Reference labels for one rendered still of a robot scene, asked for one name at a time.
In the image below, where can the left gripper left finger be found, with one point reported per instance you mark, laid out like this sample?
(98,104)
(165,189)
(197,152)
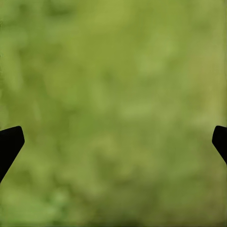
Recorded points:
(11,142)

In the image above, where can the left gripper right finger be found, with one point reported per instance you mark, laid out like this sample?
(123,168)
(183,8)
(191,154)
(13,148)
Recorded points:
(219,140)

